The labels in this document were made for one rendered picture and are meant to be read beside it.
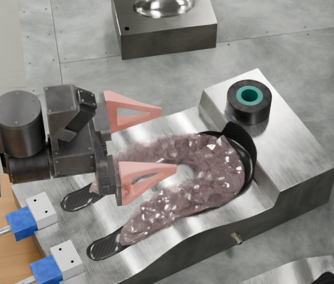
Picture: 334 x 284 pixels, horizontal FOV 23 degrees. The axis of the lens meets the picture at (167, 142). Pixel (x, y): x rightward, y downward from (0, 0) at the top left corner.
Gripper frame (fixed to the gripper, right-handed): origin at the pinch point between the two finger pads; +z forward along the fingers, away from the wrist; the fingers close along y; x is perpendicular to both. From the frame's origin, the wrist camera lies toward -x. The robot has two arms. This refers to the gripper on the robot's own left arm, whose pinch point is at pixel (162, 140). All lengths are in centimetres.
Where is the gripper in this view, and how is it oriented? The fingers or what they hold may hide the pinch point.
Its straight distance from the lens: 105.6
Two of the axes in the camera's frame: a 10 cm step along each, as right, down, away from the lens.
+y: -2.0, -7.6, 6.1
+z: 9.8, -1.4, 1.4
